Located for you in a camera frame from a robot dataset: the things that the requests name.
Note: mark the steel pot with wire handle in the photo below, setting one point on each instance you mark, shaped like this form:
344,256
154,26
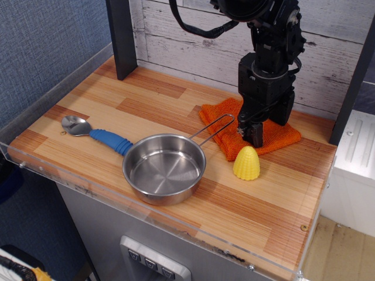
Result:
166,168

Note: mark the white box at right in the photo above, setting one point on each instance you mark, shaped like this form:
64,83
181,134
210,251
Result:
349,195

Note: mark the spoon with blue handle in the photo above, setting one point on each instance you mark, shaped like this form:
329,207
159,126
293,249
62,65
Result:
77,126

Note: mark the dark left post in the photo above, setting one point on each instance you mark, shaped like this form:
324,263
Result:
119,18

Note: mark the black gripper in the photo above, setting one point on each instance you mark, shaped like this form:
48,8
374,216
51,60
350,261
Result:
263,98

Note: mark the dark post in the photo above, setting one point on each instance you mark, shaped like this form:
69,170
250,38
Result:
119,18
354,87

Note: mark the orange cloth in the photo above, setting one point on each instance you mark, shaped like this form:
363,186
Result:
230,141

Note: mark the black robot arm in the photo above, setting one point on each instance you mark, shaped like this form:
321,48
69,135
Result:
275,33

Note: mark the dark right post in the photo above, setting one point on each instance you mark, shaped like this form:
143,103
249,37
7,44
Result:
354,87

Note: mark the yellow black object bottom left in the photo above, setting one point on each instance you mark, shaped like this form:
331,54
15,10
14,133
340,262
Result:
23,272

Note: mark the silver button panel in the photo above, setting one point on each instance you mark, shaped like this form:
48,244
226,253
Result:
153,260

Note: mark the clear acrylic guard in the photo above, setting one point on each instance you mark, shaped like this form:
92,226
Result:
264,225

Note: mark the yellow toy corn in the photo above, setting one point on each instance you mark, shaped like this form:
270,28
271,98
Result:
247,164

